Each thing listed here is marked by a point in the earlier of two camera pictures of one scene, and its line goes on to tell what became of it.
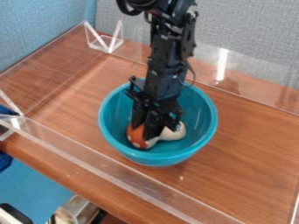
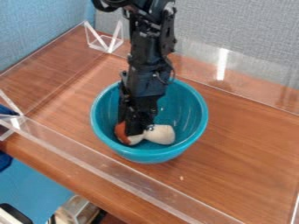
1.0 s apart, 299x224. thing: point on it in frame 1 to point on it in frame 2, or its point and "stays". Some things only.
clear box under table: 76,211 stays
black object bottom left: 14,213 stays
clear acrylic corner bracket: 101,42 stays
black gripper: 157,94 to 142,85
